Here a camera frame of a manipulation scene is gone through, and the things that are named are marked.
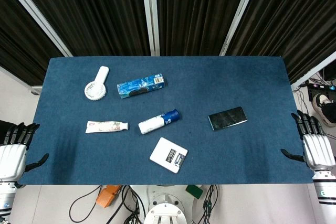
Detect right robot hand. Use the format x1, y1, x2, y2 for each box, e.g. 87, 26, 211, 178
280, 112, 336, 172

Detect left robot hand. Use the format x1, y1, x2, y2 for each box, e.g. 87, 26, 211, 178
0, 122, 50, 183

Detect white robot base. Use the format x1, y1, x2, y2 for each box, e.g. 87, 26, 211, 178
143, 185, 196, 224

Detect black and white shoe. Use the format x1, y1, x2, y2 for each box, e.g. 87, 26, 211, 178
312, 93, 336, 127

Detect black smartphone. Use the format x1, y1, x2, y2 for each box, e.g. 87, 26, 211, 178
208, 106, 248, 131

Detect white toothpaste tube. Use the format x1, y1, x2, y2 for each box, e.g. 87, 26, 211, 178
85, 120, 130, 134

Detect orange device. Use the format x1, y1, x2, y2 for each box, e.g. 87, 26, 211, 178
96, 185, 122, 208

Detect white handheld fan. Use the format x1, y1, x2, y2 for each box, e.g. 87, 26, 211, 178
84, 66, 110, 102

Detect green block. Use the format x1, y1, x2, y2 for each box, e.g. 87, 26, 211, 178
185, 185, 204, 200

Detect blue cardboard box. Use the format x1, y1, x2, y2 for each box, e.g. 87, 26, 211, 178
117, 73, 168, 100

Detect white square flat box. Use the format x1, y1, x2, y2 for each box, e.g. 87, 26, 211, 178
149, 137, 188, 174

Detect white bottle with blue cap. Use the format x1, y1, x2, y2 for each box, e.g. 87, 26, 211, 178
138, 108, 181, 134

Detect blue table cloth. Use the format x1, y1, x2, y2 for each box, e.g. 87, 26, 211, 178
18, 56, 315, 186

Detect black curtain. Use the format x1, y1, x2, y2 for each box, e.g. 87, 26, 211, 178
0, 0, 336, 86

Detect white frame post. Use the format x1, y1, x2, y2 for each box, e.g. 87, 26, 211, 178
290, 50, 336, 90
140, 0, 161, 57
218, 0, 263, 57
0, 0, 74, 57

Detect black floor cable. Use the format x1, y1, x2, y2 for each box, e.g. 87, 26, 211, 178
68, 185, 103, 223

